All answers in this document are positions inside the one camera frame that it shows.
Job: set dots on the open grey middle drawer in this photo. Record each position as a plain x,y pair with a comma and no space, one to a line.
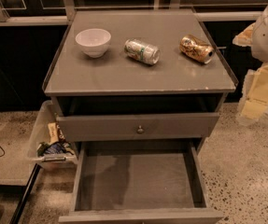
140,182

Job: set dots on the clear plastic bin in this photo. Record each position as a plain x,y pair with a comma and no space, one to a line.
40,134

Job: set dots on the orange gold soda can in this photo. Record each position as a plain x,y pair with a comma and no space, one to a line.
196,49

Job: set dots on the green white soda can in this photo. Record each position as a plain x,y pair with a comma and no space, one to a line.
142,51

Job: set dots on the grey top drawer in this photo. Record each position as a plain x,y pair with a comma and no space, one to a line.
123,127

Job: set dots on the white ceramic bowl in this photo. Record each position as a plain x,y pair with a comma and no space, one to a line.
93,42

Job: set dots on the white metal railing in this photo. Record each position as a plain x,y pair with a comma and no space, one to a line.
31,10

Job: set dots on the grey drawer cabinet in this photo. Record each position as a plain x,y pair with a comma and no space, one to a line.
115,84

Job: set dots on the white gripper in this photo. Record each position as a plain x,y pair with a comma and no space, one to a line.
254,101

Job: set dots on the round metal drawer knob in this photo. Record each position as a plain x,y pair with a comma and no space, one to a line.
140,129

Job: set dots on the snack packets in bin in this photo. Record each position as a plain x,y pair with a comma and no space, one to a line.
57,143

